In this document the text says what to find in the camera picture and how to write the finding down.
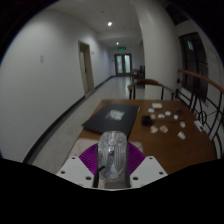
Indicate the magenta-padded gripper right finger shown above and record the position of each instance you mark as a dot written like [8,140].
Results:
[150,170]

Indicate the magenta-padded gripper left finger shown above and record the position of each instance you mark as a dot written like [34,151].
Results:
[75,170]

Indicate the small orange white card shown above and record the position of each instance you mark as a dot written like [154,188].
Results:
[163,129]
[153,129]

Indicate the small black box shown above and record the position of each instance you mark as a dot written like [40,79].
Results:
[146,120]

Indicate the small red white card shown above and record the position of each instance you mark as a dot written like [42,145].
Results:
[182,124]

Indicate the small white box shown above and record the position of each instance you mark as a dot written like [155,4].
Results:
[157,105]

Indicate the wooden armchair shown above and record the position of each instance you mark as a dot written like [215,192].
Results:
[150,81]

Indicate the black railing wooden handrail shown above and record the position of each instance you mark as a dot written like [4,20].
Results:
[206,100]

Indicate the beige side door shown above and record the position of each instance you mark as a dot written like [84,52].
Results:
[86,68]

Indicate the glass double door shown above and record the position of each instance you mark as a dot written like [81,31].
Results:
[123,64]

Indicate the dark framed window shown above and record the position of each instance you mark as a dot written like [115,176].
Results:
[193,63]

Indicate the green exit sign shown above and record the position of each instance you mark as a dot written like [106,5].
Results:
[121,48]

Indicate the white wall switch plate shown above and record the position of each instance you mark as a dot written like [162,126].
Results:
[42,59]

